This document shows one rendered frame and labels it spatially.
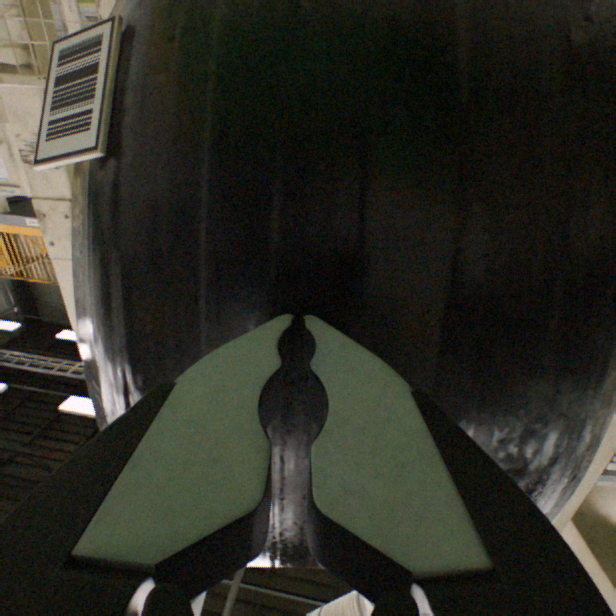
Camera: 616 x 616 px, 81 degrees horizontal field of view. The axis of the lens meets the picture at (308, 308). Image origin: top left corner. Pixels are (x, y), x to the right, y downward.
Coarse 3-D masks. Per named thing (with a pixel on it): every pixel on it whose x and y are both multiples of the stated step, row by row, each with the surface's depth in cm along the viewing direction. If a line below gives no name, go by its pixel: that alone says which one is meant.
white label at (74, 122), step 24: (96, 24) 15; (120, 24) 14; (72, 48) 15; (96, 48) 14; (48, 72) 15; (72, 72) 15; (96, 72) 14; (48, 96) 15; (72, 96) 15; (96, 96) 14; (48, 120) 15; (72, 120) 14; (96, 120) 14; (48, 144) 15; (72, 144) 14; (96, 144) 14
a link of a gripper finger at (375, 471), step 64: (320, 320) 11; (320, 384) 9; (384, 384) 9; (320, 448) 7; (384, 448) 7; (320, 512) 6; (384, 512) 6; (448, 512) 6; (384, 576) 6; (448, 576) 5
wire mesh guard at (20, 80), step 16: (0, 0) 56; (96, 0) 55; (112, 0) 56; (0, 16) 57; (80, 16) 56; (64, 32) 57; (48, 48) 58; (0, 64) 60; (16, 64) 59; (0, 80) 60; (16, 80) 60; (32, 80) 60
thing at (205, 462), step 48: (240, 336) 10; (288, 336) 11; (192, 384) 8; (240, 384) 9; (192, 432) 7; (240, 432) 7; (144, 480) 6; (192, 480) 6; (240, 480) 6; (96, 528) 6; (144, 528) 6; (192, 528) 6; (240, 528) 6; (192, 576) 6
